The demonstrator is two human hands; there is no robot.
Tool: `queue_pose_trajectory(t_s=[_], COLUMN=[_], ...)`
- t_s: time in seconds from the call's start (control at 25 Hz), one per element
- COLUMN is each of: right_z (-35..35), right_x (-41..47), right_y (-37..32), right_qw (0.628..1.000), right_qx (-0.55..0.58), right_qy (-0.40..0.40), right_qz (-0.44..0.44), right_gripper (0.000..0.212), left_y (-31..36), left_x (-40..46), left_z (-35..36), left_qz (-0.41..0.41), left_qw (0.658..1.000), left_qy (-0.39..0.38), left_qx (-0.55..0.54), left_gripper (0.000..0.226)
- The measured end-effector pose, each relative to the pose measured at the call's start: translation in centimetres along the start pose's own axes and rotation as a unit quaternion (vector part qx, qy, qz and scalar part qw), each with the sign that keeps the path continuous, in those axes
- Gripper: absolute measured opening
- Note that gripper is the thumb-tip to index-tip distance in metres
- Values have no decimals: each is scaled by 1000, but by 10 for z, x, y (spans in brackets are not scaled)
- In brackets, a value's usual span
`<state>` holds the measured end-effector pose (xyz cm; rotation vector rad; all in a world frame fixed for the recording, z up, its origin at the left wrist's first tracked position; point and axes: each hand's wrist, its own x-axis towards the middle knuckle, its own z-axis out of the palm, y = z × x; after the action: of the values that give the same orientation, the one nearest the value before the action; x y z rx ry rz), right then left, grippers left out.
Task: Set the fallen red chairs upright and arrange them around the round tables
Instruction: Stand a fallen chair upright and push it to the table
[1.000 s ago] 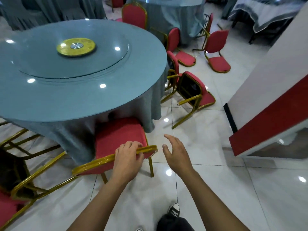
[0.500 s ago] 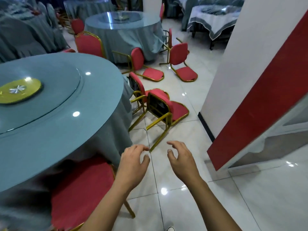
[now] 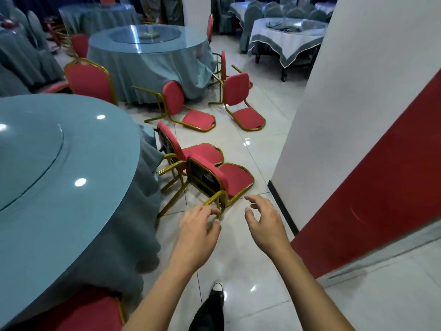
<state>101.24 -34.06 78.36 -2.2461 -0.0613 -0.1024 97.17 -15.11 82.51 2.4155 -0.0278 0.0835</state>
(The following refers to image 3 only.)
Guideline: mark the black trousers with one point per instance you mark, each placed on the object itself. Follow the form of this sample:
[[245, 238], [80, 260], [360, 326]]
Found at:
[[206, 317]]

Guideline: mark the white clothed table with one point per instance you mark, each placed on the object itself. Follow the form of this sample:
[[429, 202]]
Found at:
[[237, 10], [289, 41]]

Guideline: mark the yellow turntable base disc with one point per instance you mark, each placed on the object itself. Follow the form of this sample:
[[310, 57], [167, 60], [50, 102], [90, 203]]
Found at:
[[149, 35]]

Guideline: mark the person's right forearm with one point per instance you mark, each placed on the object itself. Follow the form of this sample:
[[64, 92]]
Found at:
[[310, 296]]

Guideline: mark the black white canvas sneaker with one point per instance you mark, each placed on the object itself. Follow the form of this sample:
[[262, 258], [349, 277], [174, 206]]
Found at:
[[217, 289]]

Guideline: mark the person's left forearm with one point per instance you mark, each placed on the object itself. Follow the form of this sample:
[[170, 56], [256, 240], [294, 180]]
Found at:
[[155, 303]]

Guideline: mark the grey folded cloth pile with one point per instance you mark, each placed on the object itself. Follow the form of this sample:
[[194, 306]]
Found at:
[[293, 26]]

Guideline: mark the glass lazy susan turntable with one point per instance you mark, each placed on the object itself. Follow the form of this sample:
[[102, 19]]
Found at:
[[27, 162], [127, 36]]

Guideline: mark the person's right hand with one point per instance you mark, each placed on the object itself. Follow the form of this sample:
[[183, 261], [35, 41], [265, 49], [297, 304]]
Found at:
[[268, 230]]

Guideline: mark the dark blue curtain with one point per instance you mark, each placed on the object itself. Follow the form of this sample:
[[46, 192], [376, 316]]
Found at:
[[51, 5]]

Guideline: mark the red packet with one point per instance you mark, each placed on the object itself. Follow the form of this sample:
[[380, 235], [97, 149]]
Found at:
[[8, 24]]

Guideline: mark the person's left hand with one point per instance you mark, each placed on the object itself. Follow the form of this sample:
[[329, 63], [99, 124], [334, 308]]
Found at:
[[194, 237]]

